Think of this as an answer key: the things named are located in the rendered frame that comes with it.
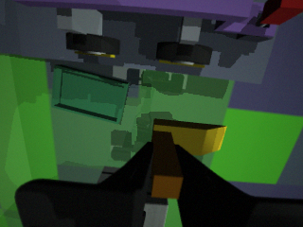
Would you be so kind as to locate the grey ramp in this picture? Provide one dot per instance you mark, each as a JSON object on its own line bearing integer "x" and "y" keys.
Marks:
{"x": 32, "y": 31}

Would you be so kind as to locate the red-headed pin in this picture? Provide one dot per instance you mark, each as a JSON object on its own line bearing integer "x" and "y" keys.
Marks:
{"x": 275, "y": 12}

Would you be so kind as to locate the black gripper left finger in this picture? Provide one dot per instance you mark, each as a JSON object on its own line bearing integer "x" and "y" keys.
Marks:
{"x": 118, "y": 201}

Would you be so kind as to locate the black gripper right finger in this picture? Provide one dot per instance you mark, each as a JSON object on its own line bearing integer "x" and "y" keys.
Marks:
{"x": 207, "y": 200}

